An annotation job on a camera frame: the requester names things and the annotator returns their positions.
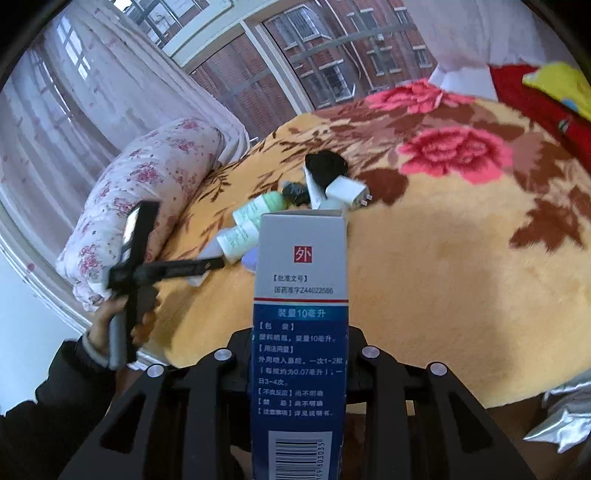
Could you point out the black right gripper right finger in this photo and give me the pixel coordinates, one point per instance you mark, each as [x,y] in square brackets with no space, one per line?
[407,422]

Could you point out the yellow cartoon pillow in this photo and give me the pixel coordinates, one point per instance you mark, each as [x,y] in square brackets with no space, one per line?
[562,83]

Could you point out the silver foil bag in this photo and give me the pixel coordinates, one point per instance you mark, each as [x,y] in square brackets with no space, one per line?
[567,422]

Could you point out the dark green small bottle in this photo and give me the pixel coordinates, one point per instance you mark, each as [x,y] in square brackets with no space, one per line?
[296,193]

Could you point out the person's left hand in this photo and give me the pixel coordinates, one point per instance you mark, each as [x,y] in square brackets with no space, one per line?
[98,335]

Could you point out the sheer white right curtain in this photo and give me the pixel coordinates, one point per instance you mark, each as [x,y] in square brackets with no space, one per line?
[468,38]

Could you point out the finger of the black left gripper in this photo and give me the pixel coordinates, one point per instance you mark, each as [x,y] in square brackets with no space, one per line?
[164,270]

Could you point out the yellow floral fleece blanket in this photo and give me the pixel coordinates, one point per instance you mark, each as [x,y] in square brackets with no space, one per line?
[474,249]

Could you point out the window with white frame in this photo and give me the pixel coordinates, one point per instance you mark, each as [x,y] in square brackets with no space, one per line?
[269,61]

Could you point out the white squeeze tube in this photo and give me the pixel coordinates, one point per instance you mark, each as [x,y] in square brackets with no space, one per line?
[317,195]

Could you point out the red cloth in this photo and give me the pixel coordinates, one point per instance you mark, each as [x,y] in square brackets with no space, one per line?
[570,129]

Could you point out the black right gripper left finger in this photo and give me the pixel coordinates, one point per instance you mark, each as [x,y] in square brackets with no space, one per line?
[175,423]

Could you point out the white pink floral pillow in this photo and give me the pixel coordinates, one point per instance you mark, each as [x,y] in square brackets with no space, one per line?
[166,165]

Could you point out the green cap lotion bottle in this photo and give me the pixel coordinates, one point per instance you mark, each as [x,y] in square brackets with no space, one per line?
[271,202]

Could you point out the white charger plug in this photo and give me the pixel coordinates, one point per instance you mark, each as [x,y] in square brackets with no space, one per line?
[353,193]

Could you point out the blue white medicine box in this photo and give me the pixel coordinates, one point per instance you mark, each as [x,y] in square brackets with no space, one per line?
[300,345]

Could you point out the green pump lotion bottle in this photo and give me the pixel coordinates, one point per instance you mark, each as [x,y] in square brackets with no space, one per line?
[233,243]

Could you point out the black sleeved left forearm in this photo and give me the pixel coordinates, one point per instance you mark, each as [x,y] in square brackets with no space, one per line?
[39,437]

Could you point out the black sock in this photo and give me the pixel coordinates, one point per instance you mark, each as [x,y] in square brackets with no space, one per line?
[325,166]

